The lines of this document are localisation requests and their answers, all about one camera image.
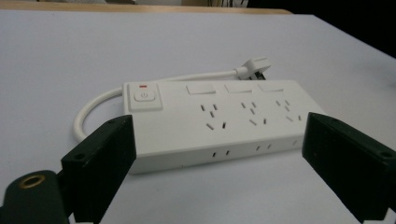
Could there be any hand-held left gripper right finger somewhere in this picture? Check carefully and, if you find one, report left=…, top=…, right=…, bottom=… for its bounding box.
left=301, top=112, right=396, bottom=224

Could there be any white power plug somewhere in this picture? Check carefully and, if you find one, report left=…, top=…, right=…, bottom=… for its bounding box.
left=234, top=56, right=272, bottom=81

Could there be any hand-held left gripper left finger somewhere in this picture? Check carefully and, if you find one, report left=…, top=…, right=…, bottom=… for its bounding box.
left=60, top=114, right=137, bottom=224

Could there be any white power strip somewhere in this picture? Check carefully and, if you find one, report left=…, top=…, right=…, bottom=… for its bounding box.
left=122, top=79, right=327, bottom=175

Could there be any white power cable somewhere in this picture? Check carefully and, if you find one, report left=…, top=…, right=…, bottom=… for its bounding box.
left=72, top=70, right=239, bottom=143

